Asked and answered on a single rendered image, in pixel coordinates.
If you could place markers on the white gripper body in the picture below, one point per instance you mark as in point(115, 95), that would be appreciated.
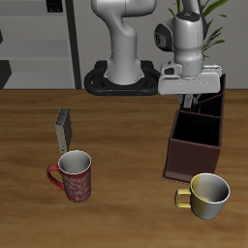
point(190, 83)

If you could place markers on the green pot plant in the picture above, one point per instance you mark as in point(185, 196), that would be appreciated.
point(211, 32)

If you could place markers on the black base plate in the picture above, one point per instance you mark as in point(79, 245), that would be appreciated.
point(97, 84)

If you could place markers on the dark brown desk caddy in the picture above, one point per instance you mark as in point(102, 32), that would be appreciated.
point(197, 148)

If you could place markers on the yellow mug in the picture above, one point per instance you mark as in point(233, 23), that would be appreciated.
point(206, 197)

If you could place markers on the red patterned mug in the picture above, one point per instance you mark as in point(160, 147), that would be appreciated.
point(77, 179)

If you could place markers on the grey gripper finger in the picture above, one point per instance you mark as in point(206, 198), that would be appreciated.
point(195, 98)
point(187, 100)

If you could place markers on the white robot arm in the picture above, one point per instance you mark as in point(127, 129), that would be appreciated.
point(124, 48)

